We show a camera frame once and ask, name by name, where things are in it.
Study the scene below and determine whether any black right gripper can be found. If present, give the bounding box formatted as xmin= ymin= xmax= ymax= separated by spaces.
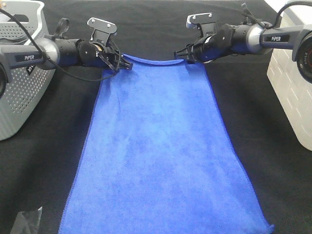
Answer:
xmin=174 ymin=40 xmax=210 ymax=63

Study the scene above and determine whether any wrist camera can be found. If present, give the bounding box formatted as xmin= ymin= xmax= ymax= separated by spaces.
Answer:
xmin=87 ymin=17 xmax=117 ymax=46
xmin=186 ymin=12 xmax=219 ymax=38

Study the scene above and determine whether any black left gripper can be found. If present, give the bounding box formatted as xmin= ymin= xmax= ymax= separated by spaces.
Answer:
xmin=96 ymin=45 xmax=133 ymax=72

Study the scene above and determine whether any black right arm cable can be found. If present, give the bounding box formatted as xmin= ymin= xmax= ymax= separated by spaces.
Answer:
xmin=240 ymin=0 xmax=312 ymax=29

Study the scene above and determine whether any white plastic storage basket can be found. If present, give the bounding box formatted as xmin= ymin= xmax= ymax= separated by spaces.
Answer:
xmin=266 ymin=0 xmax=312 ymax=152

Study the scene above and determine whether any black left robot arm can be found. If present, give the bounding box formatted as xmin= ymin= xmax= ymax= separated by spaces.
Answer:
xmin=0 ymin=38 xmax=133 ymax=96

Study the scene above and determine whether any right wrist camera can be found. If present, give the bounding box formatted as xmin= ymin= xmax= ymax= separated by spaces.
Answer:
xmin=186 ymin=12 xmax=219 ymax=38

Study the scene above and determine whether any clear tape strip left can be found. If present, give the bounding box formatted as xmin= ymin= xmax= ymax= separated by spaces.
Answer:
xmin=10 ymin=207 xmax=43 ymax=234

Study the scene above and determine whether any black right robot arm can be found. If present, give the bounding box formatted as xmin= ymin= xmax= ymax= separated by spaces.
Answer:
xmin=174 ymin=24 xmax=312 ymax=82

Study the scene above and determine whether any grey perforated laundry basket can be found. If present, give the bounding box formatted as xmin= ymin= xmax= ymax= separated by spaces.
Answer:
xmin=0 ymin=0 xmax=55 ymax=140

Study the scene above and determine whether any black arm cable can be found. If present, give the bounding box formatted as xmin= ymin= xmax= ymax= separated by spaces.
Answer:
xmin=0 ymin=8 xmax=122 ymax=82
xmin=240 ymin=0 xmax=312 ymax=29

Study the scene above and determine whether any blue microfibre towel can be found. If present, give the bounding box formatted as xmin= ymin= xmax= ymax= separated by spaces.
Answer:
xmin=58 ymin=56 xmax=274 ymax=234

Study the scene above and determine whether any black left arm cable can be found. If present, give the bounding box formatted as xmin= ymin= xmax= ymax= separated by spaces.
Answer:
xmin=0 ymin=8 xmax=122 ymax=82

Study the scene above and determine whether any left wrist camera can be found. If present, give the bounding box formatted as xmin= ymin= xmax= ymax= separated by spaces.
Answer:
xmin=87 ymin=17 xmax=117 ymax=46

